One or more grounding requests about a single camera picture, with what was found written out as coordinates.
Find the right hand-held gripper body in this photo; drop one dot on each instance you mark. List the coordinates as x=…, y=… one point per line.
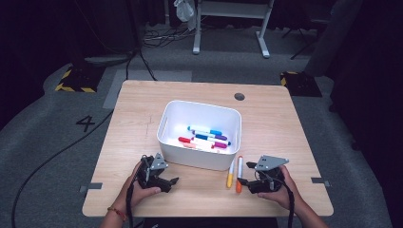
x=269, y=185

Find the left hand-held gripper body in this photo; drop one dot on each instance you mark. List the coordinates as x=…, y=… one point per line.
x=149, y=179

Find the white plastic storage bin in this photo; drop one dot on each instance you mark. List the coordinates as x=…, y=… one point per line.
x=196, y=158

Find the magenta marker pen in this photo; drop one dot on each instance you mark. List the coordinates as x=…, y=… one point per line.
x=220, y=145

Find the peach marker pen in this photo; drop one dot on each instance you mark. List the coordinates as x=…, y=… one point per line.
x=188, y=145

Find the purple marker pen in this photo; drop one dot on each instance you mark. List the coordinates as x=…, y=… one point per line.
x=221, y=137

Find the light blue marker pen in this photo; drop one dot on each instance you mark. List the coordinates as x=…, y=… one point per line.
x=215, y=132

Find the person's right hand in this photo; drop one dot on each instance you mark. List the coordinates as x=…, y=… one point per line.
x=285, y=196

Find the person's left hand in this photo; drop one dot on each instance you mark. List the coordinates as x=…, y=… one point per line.
x=133, y=196

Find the orange marker pen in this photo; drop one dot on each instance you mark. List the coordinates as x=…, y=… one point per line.
x=239, y=174

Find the yellow marker pen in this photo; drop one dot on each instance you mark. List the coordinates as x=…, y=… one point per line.
x=230, y=177

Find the grey tape strip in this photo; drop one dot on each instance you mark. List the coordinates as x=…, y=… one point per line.
x=92, y=186
x=320, y=181

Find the person's dark clothing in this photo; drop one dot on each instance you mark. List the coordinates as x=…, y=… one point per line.
x=209, y=222

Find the black yellow striped floor plate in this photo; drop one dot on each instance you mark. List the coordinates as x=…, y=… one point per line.
x=301, y=84
x=80, y=79

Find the black tripod stand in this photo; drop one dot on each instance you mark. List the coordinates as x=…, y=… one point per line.
x=301, y=41

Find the grey curtain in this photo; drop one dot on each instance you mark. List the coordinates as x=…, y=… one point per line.
x=335, y=34

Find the white plastic bag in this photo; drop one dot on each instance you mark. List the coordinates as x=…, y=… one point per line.
x=184, y=11

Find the white metal desk frame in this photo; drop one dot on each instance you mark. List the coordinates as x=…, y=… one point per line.
x=233, y=9

